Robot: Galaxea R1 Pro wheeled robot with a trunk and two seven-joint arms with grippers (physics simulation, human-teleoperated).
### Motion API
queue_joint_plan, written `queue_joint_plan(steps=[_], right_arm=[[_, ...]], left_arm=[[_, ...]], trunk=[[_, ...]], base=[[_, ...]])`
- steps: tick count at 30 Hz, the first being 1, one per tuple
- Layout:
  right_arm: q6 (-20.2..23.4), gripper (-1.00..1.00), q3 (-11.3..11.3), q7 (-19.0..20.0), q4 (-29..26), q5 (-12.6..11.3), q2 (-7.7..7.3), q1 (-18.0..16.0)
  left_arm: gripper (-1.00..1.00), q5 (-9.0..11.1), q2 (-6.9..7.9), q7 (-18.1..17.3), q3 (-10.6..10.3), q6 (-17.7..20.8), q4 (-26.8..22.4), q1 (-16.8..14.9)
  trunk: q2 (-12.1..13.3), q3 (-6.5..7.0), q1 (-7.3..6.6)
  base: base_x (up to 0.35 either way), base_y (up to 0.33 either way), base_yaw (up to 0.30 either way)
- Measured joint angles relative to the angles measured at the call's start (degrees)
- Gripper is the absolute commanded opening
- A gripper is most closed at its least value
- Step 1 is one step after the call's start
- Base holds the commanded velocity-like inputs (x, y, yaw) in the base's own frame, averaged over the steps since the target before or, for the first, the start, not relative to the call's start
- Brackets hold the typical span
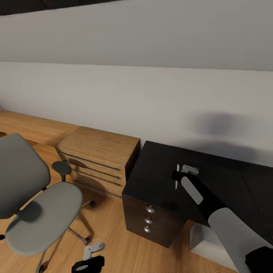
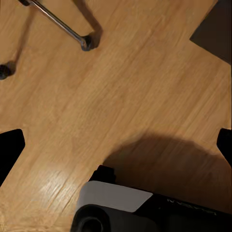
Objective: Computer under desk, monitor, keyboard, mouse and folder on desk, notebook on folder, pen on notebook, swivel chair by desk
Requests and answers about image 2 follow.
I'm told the swivel chair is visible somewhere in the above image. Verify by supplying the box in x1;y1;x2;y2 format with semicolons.
0;0;95;80

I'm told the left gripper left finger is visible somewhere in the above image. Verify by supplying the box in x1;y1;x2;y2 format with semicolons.
0;129;25;186

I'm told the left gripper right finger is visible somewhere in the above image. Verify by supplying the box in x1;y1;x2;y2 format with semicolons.
217;129;232;167

